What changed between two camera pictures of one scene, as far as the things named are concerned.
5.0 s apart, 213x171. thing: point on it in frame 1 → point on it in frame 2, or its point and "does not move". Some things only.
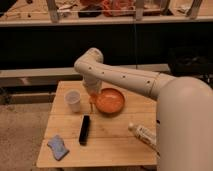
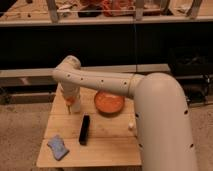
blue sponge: [55, 142] does not move
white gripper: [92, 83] → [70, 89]
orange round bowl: [110, 100] does not move
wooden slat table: [76, 136] does not move
